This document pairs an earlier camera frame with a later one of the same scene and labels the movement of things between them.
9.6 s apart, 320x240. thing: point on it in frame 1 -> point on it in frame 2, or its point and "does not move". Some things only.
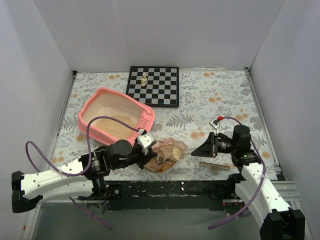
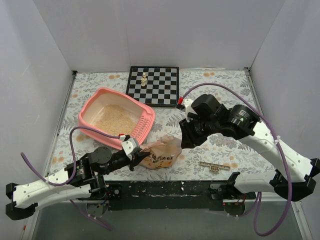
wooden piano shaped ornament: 214,167 does not move
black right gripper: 213,145 -> 189,128
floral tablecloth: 222,98 does not move
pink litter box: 108,102 does not move
